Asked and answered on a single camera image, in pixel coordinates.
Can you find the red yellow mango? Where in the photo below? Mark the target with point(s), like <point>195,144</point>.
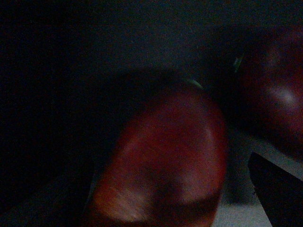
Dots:
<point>168,166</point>

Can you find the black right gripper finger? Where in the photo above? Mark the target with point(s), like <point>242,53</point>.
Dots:
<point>279,192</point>

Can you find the dark red mango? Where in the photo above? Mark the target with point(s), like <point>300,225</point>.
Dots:
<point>263,91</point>

